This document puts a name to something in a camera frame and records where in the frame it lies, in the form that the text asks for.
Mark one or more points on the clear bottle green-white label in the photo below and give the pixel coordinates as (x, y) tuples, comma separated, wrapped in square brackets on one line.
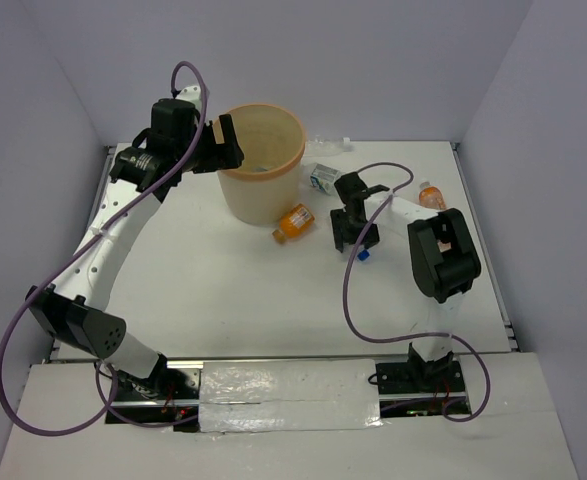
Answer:
[(322, 178)]

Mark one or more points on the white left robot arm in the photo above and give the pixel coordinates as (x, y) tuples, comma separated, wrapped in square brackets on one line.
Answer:
[(72, 308)]

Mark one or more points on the silver foil covered panel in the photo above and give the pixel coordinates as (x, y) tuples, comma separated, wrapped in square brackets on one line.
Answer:
[(296, 395)]

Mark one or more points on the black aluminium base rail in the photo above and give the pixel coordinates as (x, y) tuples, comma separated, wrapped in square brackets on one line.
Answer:
[(178, 403)]

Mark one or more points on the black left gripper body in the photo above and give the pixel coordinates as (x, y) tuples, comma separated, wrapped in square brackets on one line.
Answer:
[(184, 149)]

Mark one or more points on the small orange juice bottle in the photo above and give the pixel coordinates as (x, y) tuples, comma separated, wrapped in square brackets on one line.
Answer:
[(294, 224)]

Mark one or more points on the tall orange drink bottle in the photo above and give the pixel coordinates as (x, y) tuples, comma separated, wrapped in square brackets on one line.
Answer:
[(431, 197)]

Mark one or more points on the beige plastic bin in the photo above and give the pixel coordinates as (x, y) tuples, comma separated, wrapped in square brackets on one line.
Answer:
[(270, 136)]

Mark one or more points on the clear crushed bottle back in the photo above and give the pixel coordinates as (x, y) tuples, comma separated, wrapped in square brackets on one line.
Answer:
[(323, 147)]

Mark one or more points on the clear bottle blue label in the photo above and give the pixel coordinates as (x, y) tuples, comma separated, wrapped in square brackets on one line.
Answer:
[(363, 255)]

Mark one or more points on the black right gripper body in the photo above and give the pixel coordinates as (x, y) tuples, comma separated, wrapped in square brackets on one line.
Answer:
[(347, 213)]

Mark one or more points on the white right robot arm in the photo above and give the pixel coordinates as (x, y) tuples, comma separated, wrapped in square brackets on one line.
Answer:
[(443, 259)]

